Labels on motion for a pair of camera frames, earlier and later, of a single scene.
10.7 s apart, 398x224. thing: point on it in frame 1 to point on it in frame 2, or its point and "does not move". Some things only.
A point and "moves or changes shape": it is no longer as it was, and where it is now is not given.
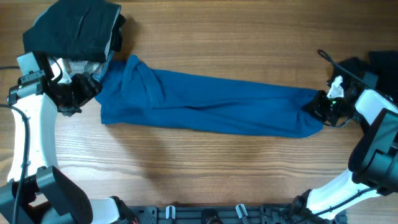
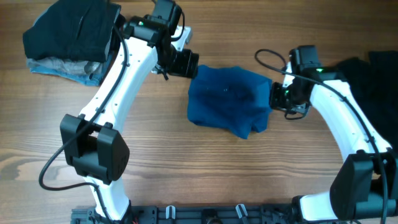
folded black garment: x=81 y=30 does not move
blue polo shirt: x=134 y=94 moves or changes shape
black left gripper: x=88 y=88 to x=188 y=66
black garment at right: x=384 y=63 does not move
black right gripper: x=316 y=108 to x=275 y=101
